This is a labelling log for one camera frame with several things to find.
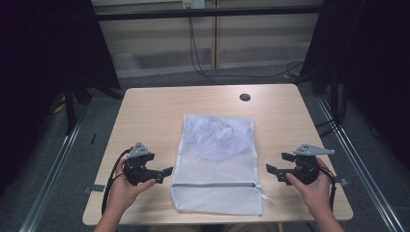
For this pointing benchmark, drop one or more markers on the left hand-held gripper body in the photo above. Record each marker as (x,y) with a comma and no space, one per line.
(140,167)

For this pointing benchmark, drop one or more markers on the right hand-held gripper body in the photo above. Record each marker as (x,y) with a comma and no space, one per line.
(304,164)

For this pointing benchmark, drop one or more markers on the white mesh laundry bag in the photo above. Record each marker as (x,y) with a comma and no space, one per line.
(216,180)

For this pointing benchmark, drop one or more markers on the person's left hand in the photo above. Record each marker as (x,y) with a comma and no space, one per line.
(124,190)

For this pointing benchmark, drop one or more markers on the person's right hand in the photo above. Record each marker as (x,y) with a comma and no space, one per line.
(314,193)

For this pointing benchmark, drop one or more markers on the white garment inside bag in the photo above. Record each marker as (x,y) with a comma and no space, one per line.
(216,138)

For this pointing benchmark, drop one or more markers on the person's legs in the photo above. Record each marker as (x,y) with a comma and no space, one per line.
(180,228)

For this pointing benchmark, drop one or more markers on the black metal stand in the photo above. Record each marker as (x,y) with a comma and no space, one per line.
(335,96)
(70,109)

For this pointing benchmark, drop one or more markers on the dark curtain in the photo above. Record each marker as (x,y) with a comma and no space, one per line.
(38,64)
(374,64)

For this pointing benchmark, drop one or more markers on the black horizontal bar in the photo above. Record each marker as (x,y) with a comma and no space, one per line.
(206,13)

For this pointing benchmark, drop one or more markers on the grey table edge bracket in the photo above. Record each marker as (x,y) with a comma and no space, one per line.
(95,188)
(342,181)

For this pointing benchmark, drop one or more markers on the metal floor rail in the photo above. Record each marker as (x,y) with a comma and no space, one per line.
(361,167)
(48,183)

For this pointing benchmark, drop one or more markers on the white wall socket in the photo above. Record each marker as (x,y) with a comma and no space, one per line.
(193,4)

